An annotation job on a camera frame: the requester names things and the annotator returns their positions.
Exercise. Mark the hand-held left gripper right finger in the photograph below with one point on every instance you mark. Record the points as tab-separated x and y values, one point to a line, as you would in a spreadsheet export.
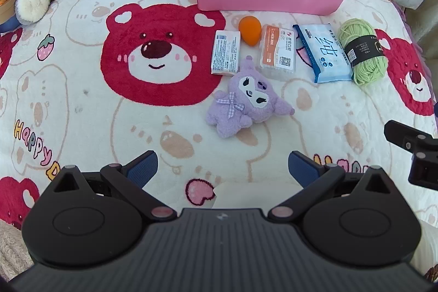
303	170

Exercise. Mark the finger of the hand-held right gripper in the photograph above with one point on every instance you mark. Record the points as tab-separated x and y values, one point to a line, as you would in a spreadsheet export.
424	172
398	134

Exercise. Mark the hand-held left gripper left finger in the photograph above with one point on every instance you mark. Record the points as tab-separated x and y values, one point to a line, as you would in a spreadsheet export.
143	169

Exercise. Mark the purple plush toy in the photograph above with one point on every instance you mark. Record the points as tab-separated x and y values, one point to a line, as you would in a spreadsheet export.
248	100

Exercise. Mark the green yarn ball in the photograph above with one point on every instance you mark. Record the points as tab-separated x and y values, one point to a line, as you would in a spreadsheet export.
366	51

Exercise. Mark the blue wet wipes packet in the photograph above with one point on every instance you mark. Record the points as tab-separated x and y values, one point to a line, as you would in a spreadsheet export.
323	52

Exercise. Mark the bear printed blanket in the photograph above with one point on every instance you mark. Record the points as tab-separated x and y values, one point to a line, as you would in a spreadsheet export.
102	127

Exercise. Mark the beige bed sheet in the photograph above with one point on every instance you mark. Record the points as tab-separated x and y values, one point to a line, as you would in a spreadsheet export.
422	35

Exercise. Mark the orange label plastic packet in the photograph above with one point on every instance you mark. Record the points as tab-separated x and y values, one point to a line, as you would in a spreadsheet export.
278	51

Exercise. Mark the white paper packet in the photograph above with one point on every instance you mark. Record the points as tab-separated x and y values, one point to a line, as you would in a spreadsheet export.
226	52

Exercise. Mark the orange makeup sponge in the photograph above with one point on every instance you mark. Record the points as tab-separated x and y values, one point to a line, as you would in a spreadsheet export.
249	29

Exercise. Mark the beige fuzzy cloth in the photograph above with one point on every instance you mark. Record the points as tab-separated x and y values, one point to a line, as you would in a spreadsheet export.
12	247

